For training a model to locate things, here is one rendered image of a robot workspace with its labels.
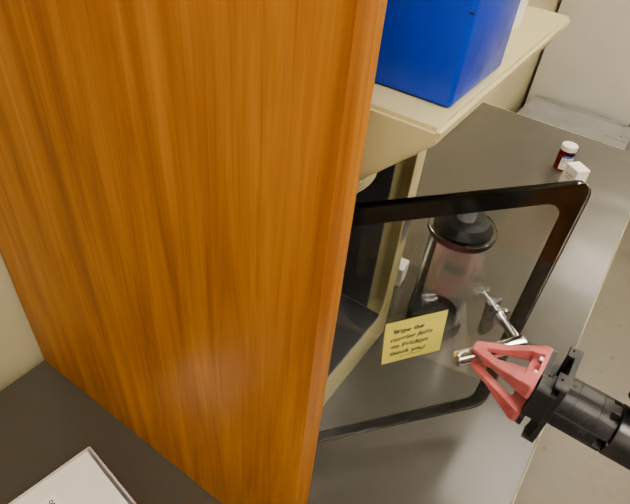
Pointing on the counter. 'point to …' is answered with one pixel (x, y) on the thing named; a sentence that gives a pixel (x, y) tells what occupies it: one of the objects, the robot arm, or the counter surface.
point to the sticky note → (413, 336)
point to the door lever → (491, 342)
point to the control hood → (382, 104)
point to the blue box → (442, 45)
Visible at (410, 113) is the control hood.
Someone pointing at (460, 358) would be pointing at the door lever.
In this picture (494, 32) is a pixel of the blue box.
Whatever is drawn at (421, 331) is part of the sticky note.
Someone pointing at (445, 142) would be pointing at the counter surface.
